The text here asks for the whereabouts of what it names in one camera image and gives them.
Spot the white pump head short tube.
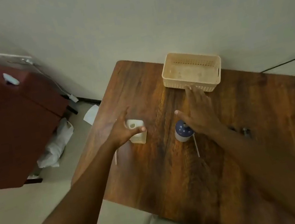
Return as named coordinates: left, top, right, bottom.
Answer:
left=193, top=134, right=200, bottom=158

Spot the person's right hand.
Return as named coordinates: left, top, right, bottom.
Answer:
left=170, top=81, right=224, bottom=140

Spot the light blue small object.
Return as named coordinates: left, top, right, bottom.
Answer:
left=2, top=71, right=20, bottom=88

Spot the maroon sofa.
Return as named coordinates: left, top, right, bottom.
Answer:
left=0, top=32, right=82, bottom=191

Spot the person's left forearm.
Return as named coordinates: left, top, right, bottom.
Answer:
left=0, top=138, right=133, bottom=224

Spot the white adapter cable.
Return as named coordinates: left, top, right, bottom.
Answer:
left=21, top=52, right=72, bottom=104

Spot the beige plastic basket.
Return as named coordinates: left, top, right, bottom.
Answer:
left=158, top=45, right=226, bottom=100

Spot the white plastic bag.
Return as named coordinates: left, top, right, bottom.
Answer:
left=30, top=116, right=80, bottom=171

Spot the person's left hand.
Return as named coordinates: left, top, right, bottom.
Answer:
left=102, top=104, right=150, bottom=152

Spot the white sheet on floor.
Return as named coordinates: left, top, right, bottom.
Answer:
left=81, top=104, right=102, bottom=127

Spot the large white soap bottle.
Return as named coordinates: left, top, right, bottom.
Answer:
left=125, top=116, right=150, bottom=147

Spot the black wall cable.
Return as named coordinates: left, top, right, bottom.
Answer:
left=257, top=52, right=295, bottom=73

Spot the person's right forearm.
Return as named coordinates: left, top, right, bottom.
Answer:
left=206, top=111, right=295, bottom=224

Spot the blue and white bottle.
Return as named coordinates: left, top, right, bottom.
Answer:
left=172, top=118, right=196, bottom=144

